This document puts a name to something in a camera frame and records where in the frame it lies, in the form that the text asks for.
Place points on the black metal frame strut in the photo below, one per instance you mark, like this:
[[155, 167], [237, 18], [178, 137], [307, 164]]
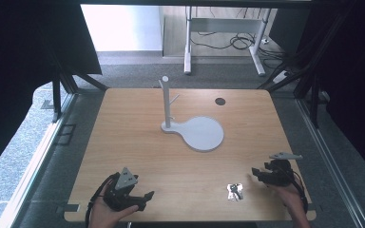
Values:
[[56, 95], [313, 98]]

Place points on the black round table grommet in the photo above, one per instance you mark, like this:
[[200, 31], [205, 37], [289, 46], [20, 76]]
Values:
[[220, 101]]

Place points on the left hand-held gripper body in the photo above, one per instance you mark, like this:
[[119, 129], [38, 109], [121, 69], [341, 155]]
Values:
[[123, 185]]

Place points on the person's right hand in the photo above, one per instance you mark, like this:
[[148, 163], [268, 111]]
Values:
[[286, 196]]

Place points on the person's left hand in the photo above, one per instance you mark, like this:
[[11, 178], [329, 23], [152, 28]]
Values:
[[103, 213]]

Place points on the silver bunch of keys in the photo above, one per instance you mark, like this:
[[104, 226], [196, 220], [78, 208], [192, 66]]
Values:
[[235, 192]]

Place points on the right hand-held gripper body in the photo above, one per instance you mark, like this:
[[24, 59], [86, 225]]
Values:
[[280, 172]]

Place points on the dark curtain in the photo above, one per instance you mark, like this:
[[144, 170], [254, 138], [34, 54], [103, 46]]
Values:
[[355, 79], [19, 63]]

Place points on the white power strip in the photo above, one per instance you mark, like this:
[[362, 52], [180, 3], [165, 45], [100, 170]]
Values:
[[280, 77]]

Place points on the white metal desk frame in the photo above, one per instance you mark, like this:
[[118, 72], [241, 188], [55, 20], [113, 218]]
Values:
[[188, 47]]

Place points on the white key stand with pegs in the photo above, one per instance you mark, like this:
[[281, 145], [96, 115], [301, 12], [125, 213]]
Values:
[[199, 133]]

